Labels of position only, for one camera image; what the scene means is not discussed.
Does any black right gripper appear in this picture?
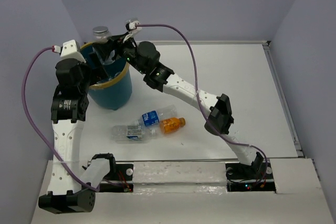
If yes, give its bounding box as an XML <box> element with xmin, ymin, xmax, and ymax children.
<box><xmin>91</xmin><ymin>31</ymin><xmax>146</xmax><ymax>75</ymax></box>

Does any clear wide-mouth plastic jar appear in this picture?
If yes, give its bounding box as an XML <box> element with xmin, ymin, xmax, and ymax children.
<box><xmin>92</xmin><ymin>26</ymin><xmax>115</xmax><ymax>66</ymax></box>

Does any orange juice bottle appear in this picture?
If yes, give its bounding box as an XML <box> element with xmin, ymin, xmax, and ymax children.
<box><xmin>159</xmin><ymin>118</ymin><xmax>186</xmax><ymax>134</ymax></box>

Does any small Pepsi labelled bottle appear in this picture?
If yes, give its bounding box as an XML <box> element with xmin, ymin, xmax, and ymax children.
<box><xmin>97</xmin><ymin>76</ymin><xmax>119</xmax><ymax>85</ymax></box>

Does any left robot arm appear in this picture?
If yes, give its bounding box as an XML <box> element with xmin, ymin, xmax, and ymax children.
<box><xmin>38</xmin><ymin>51</ymin><xmax>117</xmax><ymax>214</ymax></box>

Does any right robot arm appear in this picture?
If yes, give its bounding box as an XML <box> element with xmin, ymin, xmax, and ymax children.
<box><xmin>92</xmin><ymin>36</ymin><xmax>264</xmax><ymax>178</ymax></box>

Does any teal bin yellow rim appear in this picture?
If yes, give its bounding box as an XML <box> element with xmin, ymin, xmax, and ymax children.
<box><xmin>80</xmin><ymin>43</ymin><xmax>132</xmax><ymax>110</ymax></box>

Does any clear bottle white cap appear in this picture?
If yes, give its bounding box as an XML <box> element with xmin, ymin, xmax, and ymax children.
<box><xmin>111</xmin><ymin>125</ymin><xmax>158</xmax><ymax>143</ymax></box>

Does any clear bottle blue label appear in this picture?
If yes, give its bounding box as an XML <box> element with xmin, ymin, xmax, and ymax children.
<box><xmin>132</xmin><ymin>105</ymin><xmax>177</xmax><ymax>126</ymax></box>

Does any white foam front board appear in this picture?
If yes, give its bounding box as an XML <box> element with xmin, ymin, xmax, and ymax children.
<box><xmin>32</xmin><ymin>158</ymin><xmax>333</xmax><ymax>223</ymax></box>

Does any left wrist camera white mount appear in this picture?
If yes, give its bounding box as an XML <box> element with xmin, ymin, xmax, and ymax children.
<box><xmin>52</xmin><ymin>40</ymin><xmax>86</xmax><ymax>62</ymax></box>

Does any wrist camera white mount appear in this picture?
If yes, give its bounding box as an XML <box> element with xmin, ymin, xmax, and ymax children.
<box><xmin>123</xmin><ymin>18</ymin><xmax>142</xmax><ymax>43</ymax></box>
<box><xmin>52</xmin><ymin>40</ymin><xmax>86</xmax><ymax>62</ymax></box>

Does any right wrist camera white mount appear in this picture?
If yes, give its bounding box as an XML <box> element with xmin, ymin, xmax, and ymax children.
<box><xmin>123</xmin><ymin>18</ymin><xmax>142</xmax><ymax>43</ymax></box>

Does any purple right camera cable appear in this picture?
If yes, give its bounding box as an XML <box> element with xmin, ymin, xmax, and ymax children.
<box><xmin>135</xmin><ymin>23</ymin><xmax>269</xmax><ymax>190</ymax></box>

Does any purple camera cable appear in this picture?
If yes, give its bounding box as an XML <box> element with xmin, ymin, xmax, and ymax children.
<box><xmin>135</xmin><ymin>23</ymin><xmax>269</xmax><ymax>190</ymax></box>
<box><xmin>20</xmin><ymin>46</ymin><xmax>132</xmax><ymax>193</ymax></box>

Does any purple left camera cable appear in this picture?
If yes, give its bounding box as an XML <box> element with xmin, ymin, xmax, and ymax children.
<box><xmin>20</xmin><ymin>46</ymin><xmax>132</xmax><ymax>193</ymax></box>

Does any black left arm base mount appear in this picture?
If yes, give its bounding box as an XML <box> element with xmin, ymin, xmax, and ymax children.
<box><xmin>83</xmin><ymin>162</ymin><xmax>134</xmax><ymax>193</ymax></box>

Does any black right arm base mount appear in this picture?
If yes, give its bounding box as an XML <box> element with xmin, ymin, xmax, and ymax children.
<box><xmin>225</xmin><ymin>153</ymin><xmax>276</xmax><ymax>193</ymax></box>

